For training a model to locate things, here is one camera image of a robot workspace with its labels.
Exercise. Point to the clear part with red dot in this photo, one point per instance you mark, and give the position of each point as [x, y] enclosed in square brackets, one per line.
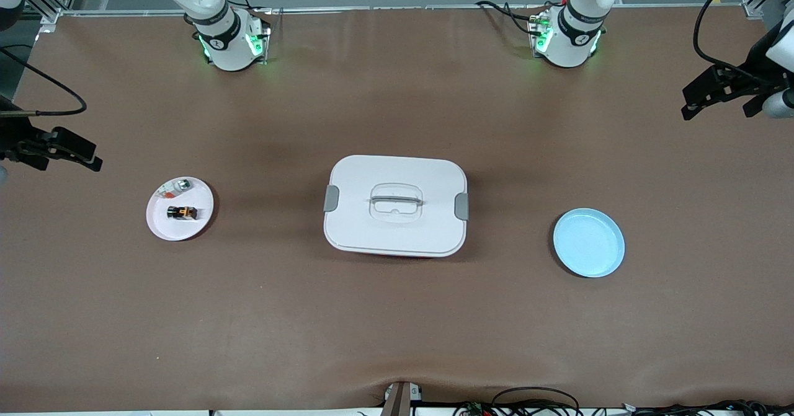
[165, 193]

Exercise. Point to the small silver button switch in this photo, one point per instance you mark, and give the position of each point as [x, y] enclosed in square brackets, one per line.
[182, 185]

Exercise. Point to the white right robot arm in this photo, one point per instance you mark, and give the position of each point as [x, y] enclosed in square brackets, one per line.
[229, 50]

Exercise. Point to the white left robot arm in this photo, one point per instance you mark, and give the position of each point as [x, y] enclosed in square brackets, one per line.
[570, 44]

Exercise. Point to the orange black switch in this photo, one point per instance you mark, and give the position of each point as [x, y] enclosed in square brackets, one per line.
[182, 212]

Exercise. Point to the silver table edge rail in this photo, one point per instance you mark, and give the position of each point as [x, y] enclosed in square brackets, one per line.
[403, 8]

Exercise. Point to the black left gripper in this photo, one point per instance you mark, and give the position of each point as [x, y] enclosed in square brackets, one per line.
[752, 76]

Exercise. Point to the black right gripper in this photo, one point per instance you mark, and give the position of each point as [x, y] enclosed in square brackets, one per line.
[13, 136]

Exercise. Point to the brown table edge bracket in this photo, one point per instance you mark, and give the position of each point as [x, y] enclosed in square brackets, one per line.
[397, 400]

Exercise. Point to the light blue round plate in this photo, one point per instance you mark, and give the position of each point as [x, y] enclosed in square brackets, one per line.
[589, 242]

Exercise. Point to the pink round plate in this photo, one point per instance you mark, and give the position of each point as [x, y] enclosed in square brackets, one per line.
[180, 230]

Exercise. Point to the white lidded storage box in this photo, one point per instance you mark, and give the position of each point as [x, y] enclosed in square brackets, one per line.
[397, 230]

